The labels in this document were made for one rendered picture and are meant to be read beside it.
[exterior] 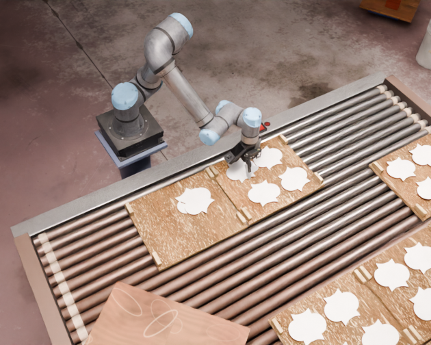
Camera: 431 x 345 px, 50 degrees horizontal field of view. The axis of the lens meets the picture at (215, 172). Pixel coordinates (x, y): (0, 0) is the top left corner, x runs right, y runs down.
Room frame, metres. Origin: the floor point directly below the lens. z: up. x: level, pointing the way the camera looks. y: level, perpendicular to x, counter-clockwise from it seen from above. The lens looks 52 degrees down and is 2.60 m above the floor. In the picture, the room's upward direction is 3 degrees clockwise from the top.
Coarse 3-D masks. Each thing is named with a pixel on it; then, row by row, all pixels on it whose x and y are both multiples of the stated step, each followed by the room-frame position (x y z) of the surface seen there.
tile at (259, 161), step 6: (264, 150) 1.42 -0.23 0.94; (270, 150) 1.42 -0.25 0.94; (276, 150) 1.43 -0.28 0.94; (264, 156) 1.38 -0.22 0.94; (270, 156) 1.39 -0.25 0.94; (276, 156) 1.39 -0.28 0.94; (258, 162) 1.35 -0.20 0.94; (264, 162) 1.35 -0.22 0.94; (270, 162) 1.35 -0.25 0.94; (276, 162) 1.35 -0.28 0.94; (270, 168) 1.32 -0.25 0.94
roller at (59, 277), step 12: (408, 108) 1.78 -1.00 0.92; (384, 120) 1.68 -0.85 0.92; (396, 120) 1.70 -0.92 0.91; (360, 132) 1.59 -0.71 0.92; (372, 132) 1.61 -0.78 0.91; (336, 144) 1.50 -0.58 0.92; (348, 144) 1.52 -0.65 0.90; (312, 156) 1.42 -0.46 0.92; (324, 156) 1.44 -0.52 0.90; (132, 240) 0.92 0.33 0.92; (108, 252) 0.86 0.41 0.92; (120, 252) 0.87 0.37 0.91; (84, 264) 0.80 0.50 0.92; (96, 264) 0.81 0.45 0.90; (60, 276) 0.75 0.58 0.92; (72, 276) 0.76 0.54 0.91
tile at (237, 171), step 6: (234, 162) 1.34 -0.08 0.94; (240, 162) 1.34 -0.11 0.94; (228, 168) 1.30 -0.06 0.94; (234, 168) 1.30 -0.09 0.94; (240, 168) 1.30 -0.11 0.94; (228, 174) 1.27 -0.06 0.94; (234, 174) 1.27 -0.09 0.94; (240, 174) 1.27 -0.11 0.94; (252, 174) 1.28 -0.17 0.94; (234, 180) 1.24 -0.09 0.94; (240, 180) 1.24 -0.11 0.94
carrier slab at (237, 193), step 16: (272, 144) 1.47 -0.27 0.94; (224, 160) 1.35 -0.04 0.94; (288, 160) 1.37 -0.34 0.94; (224, 176) 1.26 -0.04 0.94; (256, 176) 1.27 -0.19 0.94; (272, 176) 1.28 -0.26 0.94; (224, 192) 1.18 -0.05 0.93; (240, 192) 1.18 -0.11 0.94; (288, 192) 1.19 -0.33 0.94; (304, 192) 1.19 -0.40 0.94; (240, 208) 1.09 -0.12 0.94; (256, 208) 1.10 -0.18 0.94; (272, 208) 1.10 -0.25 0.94
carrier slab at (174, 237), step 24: (168, 192) 1.16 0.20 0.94; (216, 192) 1.17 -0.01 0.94; (144, 216) 1.03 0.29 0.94; (168, 216) 1.03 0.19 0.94; (192, 216) 1.04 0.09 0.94; (216, 216) 1.05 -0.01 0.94; (144, 240) 0.91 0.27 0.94; (168, 240) 0.92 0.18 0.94; (192, 240) 0.92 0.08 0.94; (216, 240) 0.93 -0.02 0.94; (168, 264) 0.81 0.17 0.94
